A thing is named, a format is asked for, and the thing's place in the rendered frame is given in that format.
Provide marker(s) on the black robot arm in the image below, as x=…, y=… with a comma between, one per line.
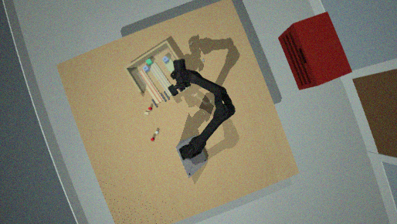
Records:
x=222, y=112

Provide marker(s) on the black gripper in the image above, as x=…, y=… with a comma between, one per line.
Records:
x=173, y=89

